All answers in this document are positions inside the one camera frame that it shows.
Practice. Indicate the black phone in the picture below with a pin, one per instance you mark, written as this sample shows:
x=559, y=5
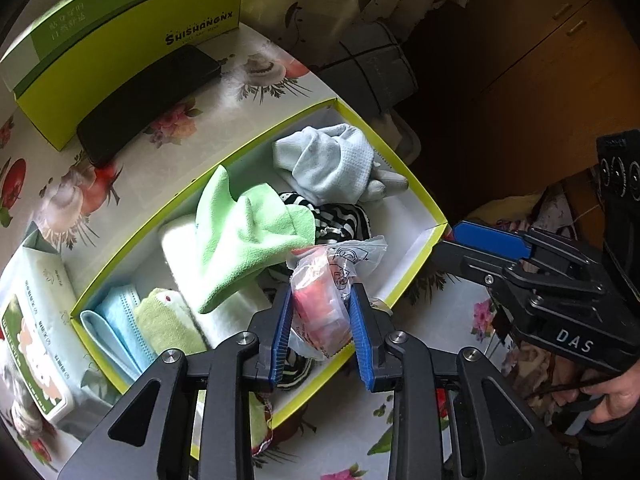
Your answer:
x=150, y=95

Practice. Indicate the wooden cabinet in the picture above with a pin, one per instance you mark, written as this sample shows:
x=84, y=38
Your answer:
x=525, y=85

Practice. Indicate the person's right forearm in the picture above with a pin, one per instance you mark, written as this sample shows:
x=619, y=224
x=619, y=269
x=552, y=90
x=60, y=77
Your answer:
x=610, y=445

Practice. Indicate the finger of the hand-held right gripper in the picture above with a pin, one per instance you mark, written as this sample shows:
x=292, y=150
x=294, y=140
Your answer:
x=490, y=237
x=465, y=260

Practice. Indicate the blue face mask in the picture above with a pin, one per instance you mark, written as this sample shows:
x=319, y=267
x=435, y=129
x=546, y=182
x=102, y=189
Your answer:
x=120, y=320

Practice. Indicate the grey-white gloves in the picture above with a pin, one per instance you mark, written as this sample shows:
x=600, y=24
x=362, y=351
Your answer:
x=320, y=165

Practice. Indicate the black white striped sock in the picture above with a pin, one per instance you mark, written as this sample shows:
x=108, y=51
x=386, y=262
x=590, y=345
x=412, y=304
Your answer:
x=345, y=220
x=297, y=370

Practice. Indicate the yellow-green box lid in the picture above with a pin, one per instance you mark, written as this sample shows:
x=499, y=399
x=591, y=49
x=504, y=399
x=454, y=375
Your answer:
x=125, y=10

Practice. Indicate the wet wipes pack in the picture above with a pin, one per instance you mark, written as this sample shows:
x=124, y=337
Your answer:
x=45, y=320

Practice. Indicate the white towel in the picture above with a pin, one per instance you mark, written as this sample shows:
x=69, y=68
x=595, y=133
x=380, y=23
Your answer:
x=180, y=245

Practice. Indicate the white plastic container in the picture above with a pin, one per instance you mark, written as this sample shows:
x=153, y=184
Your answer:
x=402, y=135

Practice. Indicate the yellow-green box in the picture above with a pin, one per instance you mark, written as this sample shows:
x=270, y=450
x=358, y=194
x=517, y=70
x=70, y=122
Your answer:
x=415, y=210

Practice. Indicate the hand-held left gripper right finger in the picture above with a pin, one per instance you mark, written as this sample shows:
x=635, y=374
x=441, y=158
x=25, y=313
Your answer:
x=362, y=335

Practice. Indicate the grey plastic stool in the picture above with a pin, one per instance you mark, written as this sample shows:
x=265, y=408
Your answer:
x=380, y=65

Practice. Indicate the plastic bag with red item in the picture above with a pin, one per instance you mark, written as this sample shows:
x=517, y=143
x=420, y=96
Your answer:
x=320, y=305

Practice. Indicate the person's right hand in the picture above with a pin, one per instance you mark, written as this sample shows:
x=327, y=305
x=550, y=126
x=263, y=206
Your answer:
x=620, y=395

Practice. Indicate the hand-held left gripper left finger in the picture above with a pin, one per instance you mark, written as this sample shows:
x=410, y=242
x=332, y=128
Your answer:
x=282, y=330

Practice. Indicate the floral tablecloth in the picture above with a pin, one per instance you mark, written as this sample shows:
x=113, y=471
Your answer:
x=165, y=145

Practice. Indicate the green microfibre cloth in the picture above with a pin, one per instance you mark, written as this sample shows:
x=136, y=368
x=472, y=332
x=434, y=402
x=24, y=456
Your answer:
x=235, y=240

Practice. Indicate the green patterned towel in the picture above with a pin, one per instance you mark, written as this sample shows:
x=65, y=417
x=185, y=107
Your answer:
x=165, y=320

